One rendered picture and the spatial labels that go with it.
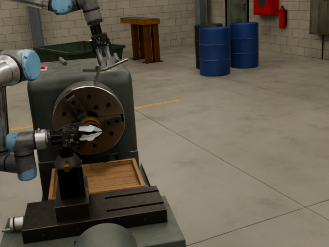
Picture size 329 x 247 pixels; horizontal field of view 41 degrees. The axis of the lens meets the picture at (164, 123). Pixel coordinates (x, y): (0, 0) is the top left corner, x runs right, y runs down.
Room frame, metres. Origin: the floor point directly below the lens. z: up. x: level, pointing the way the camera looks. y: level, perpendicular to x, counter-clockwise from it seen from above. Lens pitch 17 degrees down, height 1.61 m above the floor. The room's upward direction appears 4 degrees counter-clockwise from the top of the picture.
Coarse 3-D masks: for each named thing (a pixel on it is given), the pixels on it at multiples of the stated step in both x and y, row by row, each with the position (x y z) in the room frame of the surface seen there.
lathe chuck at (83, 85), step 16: (64, 96) 1.83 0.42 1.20; (80, 96) 1.83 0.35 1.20; (96, 96) 1.84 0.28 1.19; (112, 96) 1.85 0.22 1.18; (64, 112) 1.82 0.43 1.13; (96, 112) 1.84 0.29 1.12; (112, 112) 1.85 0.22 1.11; (112, 128) 1.85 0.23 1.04; (96, 144) 1.84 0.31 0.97; (112, 144) 1.85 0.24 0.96
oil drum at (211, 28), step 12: (204, 36) 8.23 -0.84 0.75; (216, 36) 8.15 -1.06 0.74; (228, 36) 8.28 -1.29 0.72; (204, 48) 8.24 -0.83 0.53; (216, 48) 8.14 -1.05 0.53; (228, 48) 8.28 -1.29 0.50; (204, 60) 8.24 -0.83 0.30; (216, 60) 8.14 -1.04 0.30; (228, 60) 8.27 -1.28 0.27; (204, 72) 8.25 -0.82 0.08; (216, 72) 8.14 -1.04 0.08; (228, 72) 8.26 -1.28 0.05
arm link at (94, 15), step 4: (88, 12) 1.97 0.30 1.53; (92, 12) 1.97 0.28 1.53; (96, 12) 1.98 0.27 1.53; (100, 12) 2.01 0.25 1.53; (84, 16) 1.99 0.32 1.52; (88, 16) 1.97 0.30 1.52; (92, 16) 1.97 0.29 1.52; (96, 16) 1.98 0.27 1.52; (100, 16) 1.99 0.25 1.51; (88, 20) 1.98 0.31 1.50; (92, 20) 1.97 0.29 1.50; (96, 20) 1.98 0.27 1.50
